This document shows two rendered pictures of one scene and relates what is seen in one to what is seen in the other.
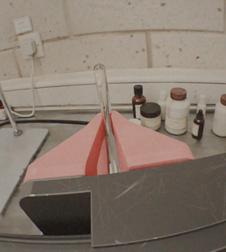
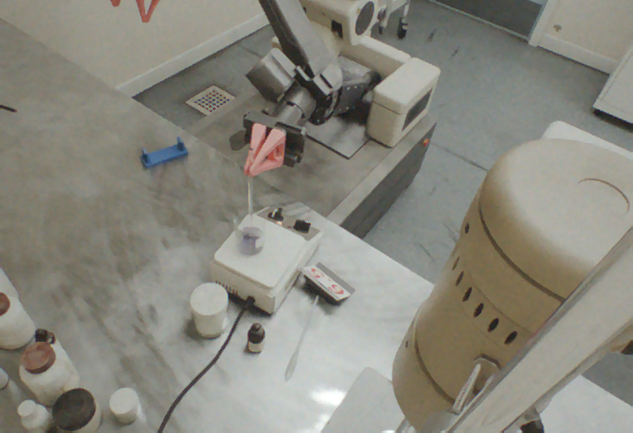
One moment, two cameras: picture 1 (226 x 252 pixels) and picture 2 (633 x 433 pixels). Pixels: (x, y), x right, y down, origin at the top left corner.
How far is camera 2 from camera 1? 76 cm
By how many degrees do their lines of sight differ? 97
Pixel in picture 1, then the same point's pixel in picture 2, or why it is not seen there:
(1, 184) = (362, 420)
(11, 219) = (349, 358)
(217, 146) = (61, 315)
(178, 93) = (44, 349)
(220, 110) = (19, 310)
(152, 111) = (81, 392)
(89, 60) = not seen: outside the picture
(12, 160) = not seen: outside the picture
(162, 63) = not seen: outside the picture
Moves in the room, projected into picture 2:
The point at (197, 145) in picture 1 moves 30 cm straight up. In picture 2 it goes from (79, 335) to (15, 216)
